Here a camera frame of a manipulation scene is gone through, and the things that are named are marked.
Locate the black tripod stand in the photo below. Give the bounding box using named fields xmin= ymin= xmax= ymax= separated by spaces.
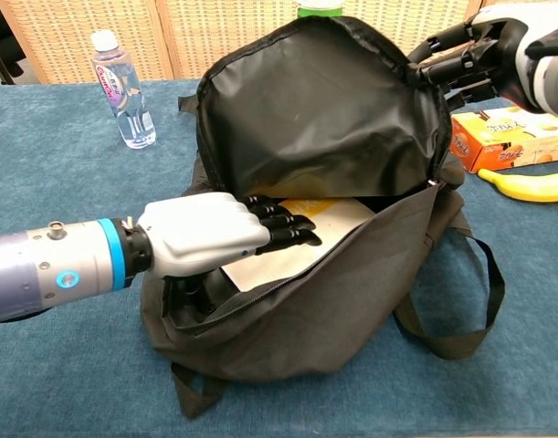
xmin=0 ymin=34 xmax=22 ymax=86

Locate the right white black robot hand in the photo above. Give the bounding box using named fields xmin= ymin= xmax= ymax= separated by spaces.
xmin=405 ymin=5 xmax=543 ymax=113

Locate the orange biscuit box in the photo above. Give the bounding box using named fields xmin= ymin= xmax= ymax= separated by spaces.
xmin=450 ymin=107 xmax=558 ymax=174

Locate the blue table cloth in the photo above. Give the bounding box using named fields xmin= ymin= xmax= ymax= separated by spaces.
xmin=0 ymin=68 xmax=558 ymax=438

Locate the clear pink-label water bottle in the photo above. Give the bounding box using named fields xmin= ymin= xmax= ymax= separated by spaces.
xmin=89 ymin=29 xmax=158 ymax=151

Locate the green Pringles can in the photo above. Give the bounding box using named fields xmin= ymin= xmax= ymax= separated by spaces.
xmin=296 ymin=0 xmax=345 ymax=19

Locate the wicker folding screen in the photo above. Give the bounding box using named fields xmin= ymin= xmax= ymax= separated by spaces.
xmin=0 ymin=0 xmax=558 ymax=86

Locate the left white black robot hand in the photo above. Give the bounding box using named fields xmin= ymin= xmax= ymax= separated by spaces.
xmin=136 ymin=191 xmax=323 ymax=317

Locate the black fabric backpack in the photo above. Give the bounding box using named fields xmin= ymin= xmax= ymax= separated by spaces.
xmin=140 ymin=16 xmax=508 ymax=419

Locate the yellow banana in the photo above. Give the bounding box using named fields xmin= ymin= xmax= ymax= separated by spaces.
xmin=477 ymin=166 xmax=558 ymax=203

